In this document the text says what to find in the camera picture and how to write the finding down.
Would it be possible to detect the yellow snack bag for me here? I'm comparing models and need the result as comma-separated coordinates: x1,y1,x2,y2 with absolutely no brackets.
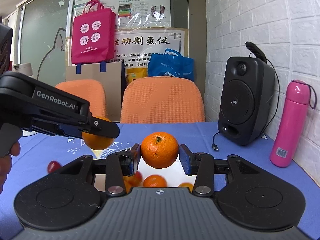
126,67,148,84

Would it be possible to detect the blue patterned tablecloth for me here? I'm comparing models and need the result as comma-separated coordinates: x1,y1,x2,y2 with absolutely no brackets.
1,122,319,239

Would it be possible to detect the white round plate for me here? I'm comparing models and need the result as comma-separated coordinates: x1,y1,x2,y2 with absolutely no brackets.
91,149,196,191

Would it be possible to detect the small yellow orange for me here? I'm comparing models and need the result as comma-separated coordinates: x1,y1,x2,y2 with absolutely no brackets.
178,182,193,192

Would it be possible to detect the left orange chair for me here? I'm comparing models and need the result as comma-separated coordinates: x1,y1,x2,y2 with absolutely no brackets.
55,79,107,118

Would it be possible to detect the right orange chair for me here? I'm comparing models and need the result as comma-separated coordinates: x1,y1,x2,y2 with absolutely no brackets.
120,76,205,124

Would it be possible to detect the pink thermos bottle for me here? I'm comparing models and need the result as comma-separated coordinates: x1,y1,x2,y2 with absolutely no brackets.
270,80,317,167

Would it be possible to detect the small mandarin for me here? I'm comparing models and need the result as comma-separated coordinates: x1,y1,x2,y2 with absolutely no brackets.
143,174,168,187

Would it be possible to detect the mandarin with green stem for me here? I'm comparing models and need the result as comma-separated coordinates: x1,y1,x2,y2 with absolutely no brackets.
141,132,179,169

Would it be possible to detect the white thermos jug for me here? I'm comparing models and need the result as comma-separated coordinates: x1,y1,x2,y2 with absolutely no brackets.
12,63,34,77

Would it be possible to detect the blue shopping bag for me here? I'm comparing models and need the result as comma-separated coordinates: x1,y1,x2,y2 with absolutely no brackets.
148,48,194,82

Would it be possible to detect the person's left hand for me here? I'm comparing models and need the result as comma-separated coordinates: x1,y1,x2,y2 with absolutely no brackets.
0,141,21,193

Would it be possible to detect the dark red plum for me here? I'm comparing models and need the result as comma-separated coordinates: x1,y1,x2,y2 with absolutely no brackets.
47,160,62,174

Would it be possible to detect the magenta tote bag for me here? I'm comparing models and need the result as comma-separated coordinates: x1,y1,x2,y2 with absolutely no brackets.
71,0,116,64

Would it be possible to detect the brown paper bag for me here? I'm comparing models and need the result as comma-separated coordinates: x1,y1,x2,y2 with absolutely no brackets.
66,62,125,122

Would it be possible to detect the orange chair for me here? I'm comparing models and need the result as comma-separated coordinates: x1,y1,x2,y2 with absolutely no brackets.
120,76,205,124
55,79,107,118

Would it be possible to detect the large front orange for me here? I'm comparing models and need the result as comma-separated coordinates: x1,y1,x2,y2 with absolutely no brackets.
81,132,114,151

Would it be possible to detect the red yellow small apple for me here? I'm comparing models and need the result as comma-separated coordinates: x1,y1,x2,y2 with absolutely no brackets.
127,171,143,187

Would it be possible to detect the black speaker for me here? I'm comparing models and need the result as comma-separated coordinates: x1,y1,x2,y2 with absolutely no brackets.
218,56,276,146

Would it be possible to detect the white poster with characters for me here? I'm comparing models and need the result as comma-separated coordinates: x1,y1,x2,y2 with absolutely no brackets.
65,27,189,68

